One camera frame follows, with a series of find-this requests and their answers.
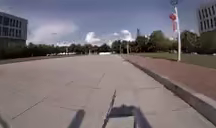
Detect white pole with red flag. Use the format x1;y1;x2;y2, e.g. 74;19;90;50
168;0;182;63

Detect dark glass-fronted building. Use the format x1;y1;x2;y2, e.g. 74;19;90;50
0;9;29;51

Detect pale building with windows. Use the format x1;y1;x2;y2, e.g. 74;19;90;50
196;1;216;34

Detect grey concrete paved road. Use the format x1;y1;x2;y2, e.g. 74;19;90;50
0;54;216;128

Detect robot's own part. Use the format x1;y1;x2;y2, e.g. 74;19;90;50
131;105;152;128
67;109;86;128

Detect grass lawn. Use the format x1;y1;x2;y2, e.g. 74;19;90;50
135;51;216;70

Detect row of trees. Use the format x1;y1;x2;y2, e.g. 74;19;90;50
0;29;216;61

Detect red brick pavement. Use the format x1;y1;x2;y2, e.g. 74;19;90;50
121;54;216;104

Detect concrete kerb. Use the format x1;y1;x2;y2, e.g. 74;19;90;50
124;57;216;128

